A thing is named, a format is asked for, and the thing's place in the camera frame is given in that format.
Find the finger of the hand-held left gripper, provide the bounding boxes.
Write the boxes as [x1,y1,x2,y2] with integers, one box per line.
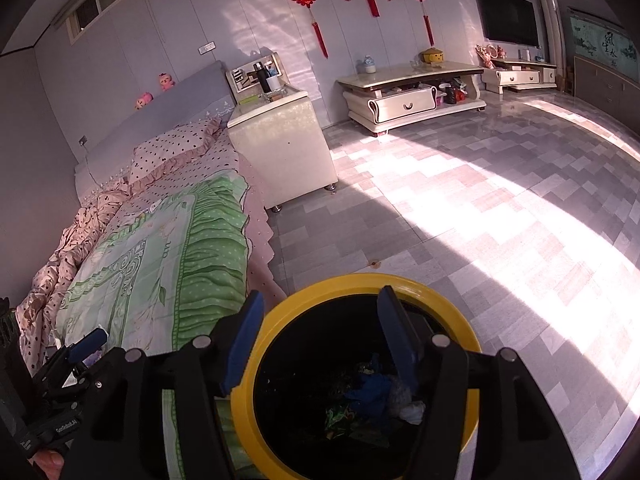
[66,328,108,366]

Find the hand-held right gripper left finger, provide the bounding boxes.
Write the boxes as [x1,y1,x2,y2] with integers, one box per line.
[60,290,266,480]

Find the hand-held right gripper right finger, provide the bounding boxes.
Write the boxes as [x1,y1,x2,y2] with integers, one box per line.
[376,285,573,480]

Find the light blue toe sock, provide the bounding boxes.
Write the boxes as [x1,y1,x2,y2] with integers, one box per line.
[389,376,416,411]

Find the blue cloth glove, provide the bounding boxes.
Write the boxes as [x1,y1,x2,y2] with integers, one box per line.
[345,372,396,416]

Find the white tissue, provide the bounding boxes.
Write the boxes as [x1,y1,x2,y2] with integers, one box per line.
[397,401,426,426]

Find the yellow-rimmed bin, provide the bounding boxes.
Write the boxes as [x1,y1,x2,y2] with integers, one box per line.
[231,273,482,480]

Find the green snack wrapper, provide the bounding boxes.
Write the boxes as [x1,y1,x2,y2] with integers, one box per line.
[325,405,391,448]

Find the person's left hand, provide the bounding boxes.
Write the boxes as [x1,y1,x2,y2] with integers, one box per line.
[27,450,66,480]

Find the pink polka dot quilt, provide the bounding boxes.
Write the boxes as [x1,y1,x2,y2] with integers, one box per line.
[15,180,133,376]

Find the white nightstand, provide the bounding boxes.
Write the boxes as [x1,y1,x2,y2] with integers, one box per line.
[225,52,338,211]

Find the polka dot pillow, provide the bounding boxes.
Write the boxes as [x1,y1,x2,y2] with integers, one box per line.
[129,117,226,186]

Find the cream coffee table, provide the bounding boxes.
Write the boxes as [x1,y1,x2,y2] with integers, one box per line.
[336,60,488,137]

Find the bed with grey headboard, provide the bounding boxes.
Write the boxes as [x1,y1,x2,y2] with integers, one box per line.
[15,60,288,480]

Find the cream television stand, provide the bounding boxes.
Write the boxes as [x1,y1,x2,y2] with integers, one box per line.
[482,57,558,95]

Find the pink figurines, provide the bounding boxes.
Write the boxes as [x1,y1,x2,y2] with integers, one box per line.
[475,44,507,68]

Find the grey cabinet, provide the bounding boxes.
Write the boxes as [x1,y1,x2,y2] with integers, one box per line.
[572,55,640,133]

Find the white standing air conditioner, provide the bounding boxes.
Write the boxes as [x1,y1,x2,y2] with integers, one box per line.
[539,0,568,93]

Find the black television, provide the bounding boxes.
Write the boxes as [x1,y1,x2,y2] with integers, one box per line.
[477,0,541,48]

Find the framed landscape painting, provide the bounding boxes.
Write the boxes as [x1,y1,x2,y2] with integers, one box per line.
[567,7,640,68]

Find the small wall window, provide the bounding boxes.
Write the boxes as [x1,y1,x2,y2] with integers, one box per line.
[64,0,131,45]

